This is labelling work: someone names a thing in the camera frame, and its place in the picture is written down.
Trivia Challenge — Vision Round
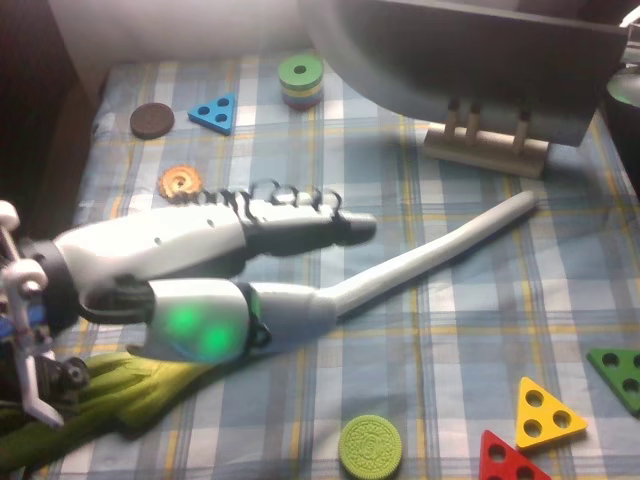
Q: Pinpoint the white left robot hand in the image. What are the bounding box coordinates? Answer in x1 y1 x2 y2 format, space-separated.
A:
52 178 379 364

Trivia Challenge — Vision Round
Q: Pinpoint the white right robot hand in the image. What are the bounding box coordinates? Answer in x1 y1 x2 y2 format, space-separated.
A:
603 7 640 151

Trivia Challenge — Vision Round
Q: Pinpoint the long leek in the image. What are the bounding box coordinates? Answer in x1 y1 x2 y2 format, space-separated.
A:
0 190 539 474

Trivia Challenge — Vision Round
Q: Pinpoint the wooden three-peg base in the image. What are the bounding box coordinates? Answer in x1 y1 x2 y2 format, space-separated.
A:
423 99 550 179

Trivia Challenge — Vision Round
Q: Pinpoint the tan swirl butter cookie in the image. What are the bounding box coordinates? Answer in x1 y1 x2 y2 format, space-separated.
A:
157 166 205 205

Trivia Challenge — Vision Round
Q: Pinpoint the brown chocolate cookie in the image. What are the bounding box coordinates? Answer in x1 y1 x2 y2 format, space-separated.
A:
129 102 176 140

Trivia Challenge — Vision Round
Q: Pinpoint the blue triangle block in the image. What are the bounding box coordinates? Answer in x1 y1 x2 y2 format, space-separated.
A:
187 92 237 137

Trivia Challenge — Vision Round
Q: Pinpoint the blue plaid tablecloth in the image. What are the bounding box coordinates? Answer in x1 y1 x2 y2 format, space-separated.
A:
47 57 640 480

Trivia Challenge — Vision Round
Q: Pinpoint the green triangle block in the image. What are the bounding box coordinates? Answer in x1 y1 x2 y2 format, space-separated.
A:
585 347 640 417

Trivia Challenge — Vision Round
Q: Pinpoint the green sandwich cookie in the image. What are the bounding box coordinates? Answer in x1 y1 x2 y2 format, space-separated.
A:
338 413 403 474

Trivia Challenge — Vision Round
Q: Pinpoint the yellow triangle block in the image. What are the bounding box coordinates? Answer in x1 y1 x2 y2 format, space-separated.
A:
514 376 589 450

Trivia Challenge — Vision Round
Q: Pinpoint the red triangle block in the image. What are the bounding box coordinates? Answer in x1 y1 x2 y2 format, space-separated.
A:
478 429 551 480

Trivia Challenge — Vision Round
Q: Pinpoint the yellow ring block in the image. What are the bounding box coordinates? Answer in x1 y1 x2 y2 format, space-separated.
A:
278 83 323 98

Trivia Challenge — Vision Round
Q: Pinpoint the green ring block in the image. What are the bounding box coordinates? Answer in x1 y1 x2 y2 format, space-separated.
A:
277 54 323 91

